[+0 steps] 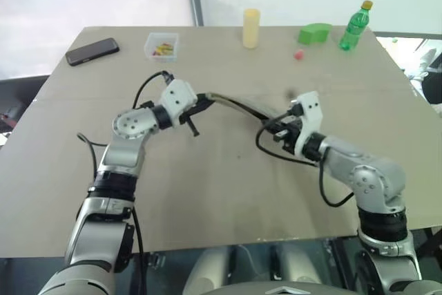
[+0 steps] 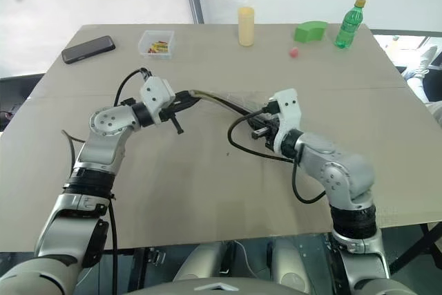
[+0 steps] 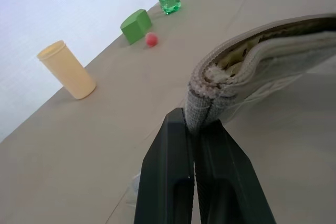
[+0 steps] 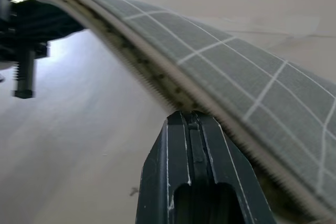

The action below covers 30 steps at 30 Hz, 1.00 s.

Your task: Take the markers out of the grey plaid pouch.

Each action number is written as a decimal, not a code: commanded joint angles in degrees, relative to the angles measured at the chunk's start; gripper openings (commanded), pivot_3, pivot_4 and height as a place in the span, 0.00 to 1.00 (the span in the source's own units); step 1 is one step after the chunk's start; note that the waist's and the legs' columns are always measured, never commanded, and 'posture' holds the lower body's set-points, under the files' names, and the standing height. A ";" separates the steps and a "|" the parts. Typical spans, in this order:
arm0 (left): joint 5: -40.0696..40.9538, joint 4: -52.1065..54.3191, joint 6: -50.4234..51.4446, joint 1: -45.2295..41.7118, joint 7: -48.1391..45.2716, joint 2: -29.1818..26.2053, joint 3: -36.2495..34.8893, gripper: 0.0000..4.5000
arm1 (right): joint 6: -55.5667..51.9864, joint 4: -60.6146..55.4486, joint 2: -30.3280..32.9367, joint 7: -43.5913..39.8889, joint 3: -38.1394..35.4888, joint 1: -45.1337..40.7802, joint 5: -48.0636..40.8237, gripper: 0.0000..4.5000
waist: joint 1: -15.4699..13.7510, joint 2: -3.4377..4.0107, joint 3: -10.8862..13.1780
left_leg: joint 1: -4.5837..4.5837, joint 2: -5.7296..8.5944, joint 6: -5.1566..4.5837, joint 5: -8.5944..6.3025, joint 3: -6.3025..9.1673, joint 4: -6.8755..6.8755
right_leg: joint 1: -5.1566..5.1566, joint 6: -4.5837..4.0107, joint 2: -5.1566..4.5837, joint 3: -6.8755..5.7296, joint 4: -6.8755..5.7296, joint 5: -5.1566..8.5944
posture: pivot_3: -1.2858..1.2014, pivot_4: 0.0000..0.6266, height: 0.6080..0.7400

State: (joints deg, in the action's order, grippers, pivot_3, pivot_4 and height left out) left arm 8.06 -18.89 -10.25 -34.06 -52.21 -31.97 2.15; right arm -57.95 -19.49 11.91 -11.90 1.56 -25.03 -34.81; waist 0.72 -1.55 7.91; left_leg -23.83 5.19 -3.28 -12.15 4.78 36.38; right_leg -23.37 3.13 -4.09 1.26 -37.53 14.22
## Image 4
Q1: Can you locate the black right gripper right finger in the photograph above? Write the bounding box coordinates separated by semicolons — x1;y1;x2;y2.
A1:
190;110;277;224

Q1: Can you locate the finger of the black ribbed left gripper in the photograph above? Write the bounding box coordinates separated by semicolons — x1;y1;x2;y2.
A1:
9;0;85;43

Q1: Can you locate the grey plaid zipper pouch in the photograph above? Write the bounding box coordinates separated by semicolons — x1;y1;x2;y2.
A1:
30;0;336;222

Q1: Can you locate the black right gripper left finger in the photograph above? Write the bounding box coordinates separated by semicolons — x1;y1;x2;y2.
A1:
134;110;198;224

